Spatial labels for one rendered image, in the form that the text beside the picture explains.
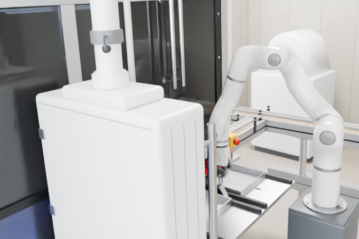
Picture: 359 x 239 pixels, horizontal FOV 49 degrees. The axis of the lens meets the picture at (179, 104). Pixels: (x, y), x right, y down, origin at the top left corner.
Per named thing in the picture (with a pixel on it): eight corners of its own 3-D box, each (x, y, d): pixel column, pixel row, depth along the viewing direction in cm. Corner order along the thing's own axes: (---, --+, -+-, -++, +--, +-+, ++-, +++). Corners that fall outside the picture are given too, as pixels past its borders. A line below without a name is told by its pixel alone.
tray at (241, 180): (183, 180, 208) (182, 174, 207) (210, 163, 228) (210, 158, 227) (240, 198, 187) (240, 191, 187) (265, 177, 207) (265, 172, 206)
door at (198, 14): (169, 132, 183) (163, 0, 167) (219, 109, 215) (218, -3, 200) (170, 132, 182) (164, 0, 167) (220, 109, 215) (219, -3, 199)
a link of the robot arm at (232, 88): (239, 86, 173) (218, 145, 185) (247, 78, 187) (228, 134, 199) (219, 78, 176) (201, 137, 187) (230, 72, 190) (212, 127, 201)
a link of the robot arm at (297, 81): (324, 150, 172) (326, 138, 187) (349, 137, 167) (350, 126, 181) (258, 55, 173) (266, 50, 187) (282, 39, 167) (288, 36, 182)
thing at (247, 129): (215, 165, 234) (215, 140, 230) (194, 159, 243) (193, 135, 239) (266, 132, 286) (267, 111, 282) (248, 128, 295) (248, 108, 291)
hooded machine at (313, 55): (332, 146, 475) (340, 28, 438) (312, 165, 426) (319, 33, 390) (270, 135, 523) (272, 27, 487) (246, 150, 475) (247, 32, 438)
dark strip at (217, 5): (216, 149, 217) (214, -2, 196) (221, 146, 220) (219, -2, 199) (218, 149, 216) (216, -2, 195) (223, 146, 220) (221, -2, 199)
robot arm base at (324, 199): (352, 200, 185) (354, 164, 180) (339, 218, 171) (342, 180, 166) (311, 190, 196) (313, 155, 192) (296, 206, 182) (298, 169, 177)
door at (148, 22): (89, 167, 147) (72, 4, 132) (169, 132, 182) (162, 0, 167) (90, 168, 147) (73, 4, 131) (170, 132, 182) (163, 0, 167)
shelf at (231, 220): (131, 216, 179) (131, 213, 178) (215, 164, 232) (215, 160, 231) (221, 255, 150) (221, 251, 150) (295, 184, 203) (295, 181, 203)
